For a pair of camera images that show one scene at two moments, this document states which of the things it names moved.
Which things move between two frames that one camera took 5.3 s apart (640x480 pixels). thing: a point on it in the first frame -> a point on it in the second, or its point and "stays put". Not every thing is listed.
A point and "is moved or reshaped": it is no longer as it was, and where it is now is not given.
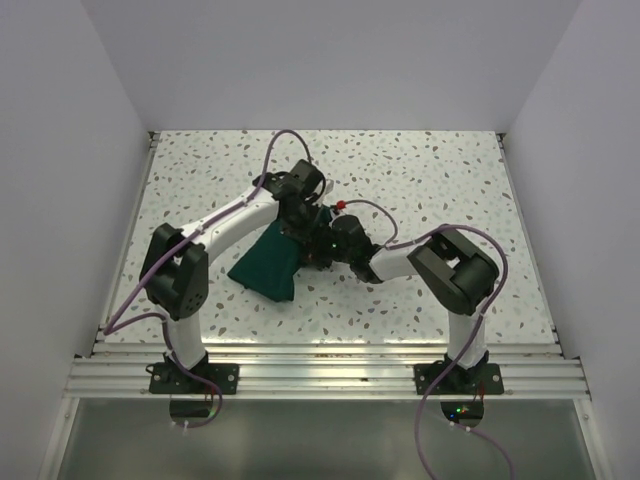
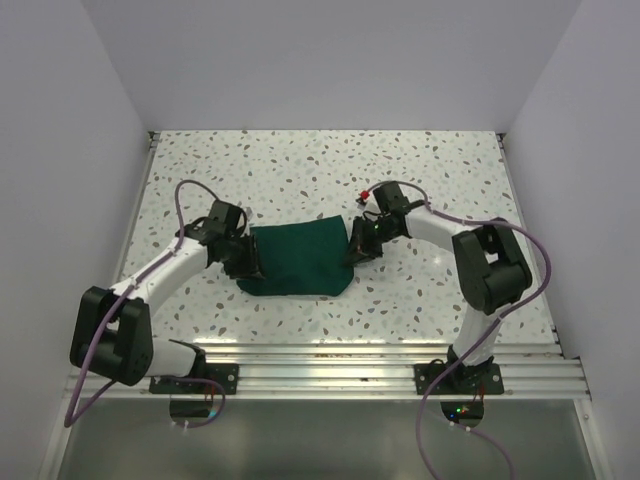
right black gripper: (314, 255) -> (360, 249)
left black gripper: (304, 234) -> (248, 269)
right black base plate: (486, 379) stays put
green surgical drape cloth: (268, 268) is moved or reshaped
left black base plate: (169, 378) stays put
